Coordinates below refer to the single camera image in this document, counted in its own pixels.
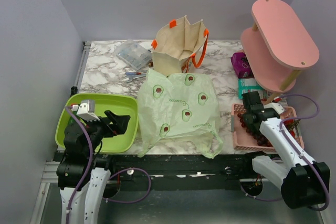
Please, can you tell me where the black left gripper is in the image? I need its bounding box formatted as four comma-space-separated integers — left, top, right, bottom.
83, 109, 131, 156

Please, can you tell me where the dark red grape bunch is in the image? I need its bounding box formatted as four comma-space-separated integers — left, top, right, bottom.
237, 112, 272, 147

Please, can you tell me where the green avocado print plastic bag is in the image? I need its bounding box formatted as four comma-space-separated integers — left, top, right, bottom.
138, 70, 224, 159

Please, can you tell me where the red strawberry cluster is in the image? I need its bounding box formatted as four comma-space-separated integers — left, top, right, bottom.
284, 119, 300, 138

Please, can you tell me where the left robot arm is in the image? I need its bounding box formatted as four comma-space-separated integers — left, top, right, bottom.
56, 106, 131, 223

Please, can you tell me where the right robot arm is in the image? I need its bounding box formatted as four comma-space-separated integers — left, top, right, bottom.
241, 91, 330, 211

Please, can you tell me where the beige canvas tote bag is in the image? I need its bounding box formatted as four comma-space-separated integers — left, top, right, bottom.
151, 16, 209, 76

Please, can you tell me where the teal snack packet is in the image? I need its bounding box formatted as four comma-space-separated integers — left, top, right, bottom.
238, 78, 271, 101

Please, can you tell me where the lime green plastic tray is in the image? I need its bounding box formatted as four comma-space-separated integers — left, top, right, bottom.
66, 93, 139, 153

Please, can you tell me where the purple snack packet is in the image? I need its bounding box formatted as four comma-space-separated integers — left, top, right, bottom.
230, 52, 254, 79

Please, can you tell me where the pink plastic basket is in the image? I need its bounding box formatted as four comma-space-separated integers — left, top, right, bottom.
231, 103, 304, 153

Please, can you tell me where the silver wrench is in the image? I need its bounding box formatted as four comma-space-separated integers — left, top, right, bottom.
125, 74, 146, 83

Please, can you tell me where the pink two-tier shelf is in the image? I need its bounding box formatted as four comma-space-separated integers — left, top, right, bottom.
240, 0, 320, 103

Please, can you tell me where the clear plastic organizer box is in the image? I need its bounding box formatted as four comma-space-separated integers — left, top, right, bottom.
113, 39, 152, 71

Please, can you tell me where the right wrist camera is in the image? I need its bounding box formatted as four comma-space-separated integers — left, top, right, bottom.
264, 102, 285, 115

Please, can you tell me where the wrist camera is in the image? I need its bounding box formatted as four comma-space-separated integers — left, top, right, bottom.
264, 102, 285, 115
71, 100, 99, 122

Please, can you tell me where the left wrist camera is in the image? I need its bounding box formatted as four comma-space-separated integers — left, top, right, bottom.
71, 100, 99, 122

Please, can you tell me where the blue handled tool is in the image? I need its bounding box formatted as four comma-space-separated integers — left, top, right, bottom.
125, 71, 147, 76

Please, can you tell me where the black table front rail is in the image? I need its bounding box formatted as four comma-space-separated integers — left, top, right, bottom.
93, 154, 260, 191

